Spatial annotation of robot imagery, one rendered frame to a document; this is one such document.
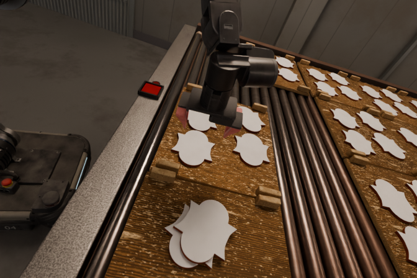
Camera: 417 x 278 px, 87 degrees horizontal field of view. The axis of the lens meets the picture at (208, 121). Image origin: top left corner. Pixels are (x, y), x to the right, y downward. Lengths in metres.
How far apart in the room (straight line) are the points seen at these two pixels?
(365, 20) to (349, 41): 0.26
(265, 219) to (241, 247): 0.10
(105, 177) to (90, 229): 0.12
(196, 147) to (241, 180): 0.15
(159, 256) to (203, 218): 0.11
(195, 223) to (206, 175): 0.14
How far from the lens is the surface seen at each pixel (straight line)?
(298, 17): 2.93
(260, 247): 0.56
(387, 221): 0.85
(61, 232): 0.55
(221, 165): 0.63
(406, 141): 1.35
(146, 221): 0.51
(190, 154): 0.61
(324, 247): 0.68
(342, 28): 3.25
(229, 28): 0.40
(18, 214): 1.40
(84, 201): 0.57
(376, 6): 3.29
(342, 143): 1.01
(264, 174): 0.67
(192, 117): 0.73
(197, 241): 0.49
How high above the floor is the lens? 1.40
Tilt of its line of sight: 39 degrees down
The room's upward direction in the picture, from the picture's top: 19 degrees clockwise
